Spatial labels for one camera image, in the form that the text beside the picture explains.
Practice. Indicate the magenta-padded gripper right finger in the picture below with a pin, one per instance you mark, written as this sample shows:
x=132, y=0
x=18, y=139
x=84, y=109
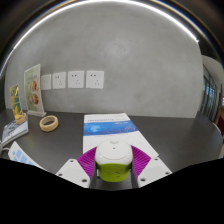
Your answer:
x=155, y=170

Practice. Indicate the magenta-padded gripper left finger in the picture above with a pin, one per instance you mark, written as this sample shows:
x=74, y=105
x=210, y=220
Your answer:
x=71, y=171

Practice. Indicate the green and white charger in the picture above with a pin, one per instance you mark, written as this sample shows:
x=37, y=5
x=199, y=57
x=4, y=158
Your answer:
x=113, y=156

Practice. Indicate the beige tape roll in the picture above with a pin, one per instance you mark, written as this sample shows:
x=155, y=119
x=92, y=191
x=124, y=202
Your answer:
x=49, y=129

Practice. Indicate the white and blue booklet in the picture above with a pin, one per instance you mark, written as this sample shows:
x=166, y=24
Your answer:
x=110, y=128

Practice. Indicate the black-framed glass partition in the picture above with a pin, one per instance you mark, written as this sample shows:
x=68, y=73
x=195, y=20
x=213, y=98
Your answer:
x=208, y=96

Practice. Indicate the orange card on wooden stand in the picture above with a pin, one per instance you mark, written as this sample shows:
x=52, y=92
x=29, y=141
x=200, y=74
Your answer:
x=15, y=100

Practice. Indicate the green menu sign stand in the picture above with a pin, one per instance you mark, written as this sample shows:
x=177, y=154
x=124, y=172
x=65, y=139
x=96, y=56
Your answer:
x=33, y=86

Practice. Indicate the curved ceiling light strip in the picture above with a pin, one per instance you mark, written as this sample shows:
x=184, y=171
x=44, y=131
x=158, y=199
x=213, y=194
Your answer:
x=166, y=14

